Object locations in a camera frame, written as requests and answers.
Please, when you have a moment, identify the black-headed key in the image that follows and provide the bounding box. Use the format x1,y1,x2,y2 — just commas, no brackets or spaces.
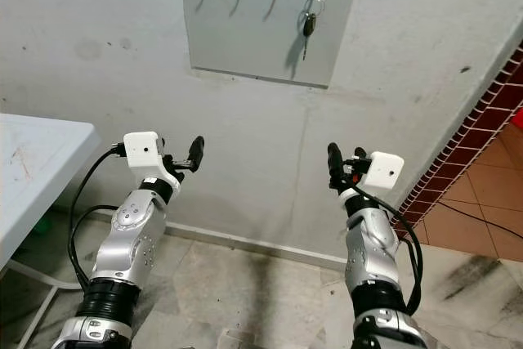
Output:
300,0,325,61

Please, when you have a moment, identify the grey hook board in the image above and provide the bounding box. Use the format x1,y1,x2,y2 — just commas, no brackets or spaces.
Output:
176,0,367,89

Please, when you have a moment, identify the white folding table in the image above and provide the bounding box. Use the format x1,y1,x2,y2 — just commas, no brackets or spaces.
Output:
0,112,104,349

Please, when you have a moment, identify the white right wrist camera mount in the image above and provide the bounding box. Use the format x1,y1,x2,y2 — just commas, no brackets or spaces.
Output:
364,151,406,194

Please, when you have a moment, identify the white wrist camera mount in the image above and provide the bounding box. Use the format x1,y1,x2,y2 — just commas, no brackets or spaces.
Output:
123,131,182,193
364,151,406,194

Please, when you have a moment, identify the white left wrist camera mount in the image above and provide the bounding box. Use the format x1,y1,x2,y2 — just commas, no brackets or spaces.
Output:
123,131,182,193

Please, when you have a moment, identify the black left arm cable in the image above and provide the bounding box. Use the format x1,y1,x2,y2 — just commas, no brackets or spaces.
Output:
67,145,127,289

